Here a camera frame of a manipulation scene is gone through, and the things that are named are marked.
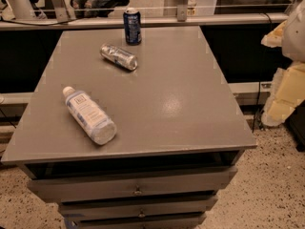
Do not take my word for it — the black cable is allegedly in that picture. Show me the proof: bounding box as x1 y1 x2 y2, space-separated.
252 12 274 134

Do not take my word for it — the clear plastic water bottle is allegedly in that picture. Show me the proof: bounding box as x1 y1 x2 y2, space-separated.
63 86 116 145

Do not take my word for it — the bottom grey drawer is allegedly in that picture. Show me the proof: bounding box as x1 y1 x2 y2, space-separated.
65 213 206 229

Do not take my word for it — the grey metal rail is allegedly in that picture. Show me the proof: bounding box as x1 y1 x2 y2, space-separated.
0 13 288 31

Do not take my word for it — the crushed silver can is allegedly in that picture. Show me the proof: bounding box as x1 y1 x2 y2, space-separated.
100 44 138 71

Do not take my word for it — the blue pepsi can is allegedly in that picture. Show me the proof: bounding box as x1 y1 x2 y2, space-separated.
123 8 142 45

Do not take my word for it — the grey drawer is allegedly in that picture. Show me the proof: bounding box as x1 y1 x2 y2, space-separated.
59 194 217 221
65 213 206 229
28 166 237 202

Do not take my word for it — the grey drawer cabinet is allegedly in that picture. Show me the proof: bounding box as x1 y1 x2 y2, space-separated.
0 26 258 229

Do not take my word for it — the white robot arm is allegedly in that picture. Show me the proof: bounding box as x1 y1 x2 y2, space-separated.
261 0 305 127

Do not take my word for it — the middle grey drawer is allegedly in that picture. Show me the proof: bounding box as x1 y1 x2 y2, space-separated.
59 194 217 221

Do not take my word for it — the top grey drawer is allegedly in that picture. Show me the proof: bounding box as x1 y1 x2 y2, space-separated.
28 166 237 202

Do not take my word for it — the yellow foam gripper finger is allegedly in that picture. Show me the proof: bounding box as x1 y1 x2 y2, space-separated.
261 21 287 48
261 62 305 127

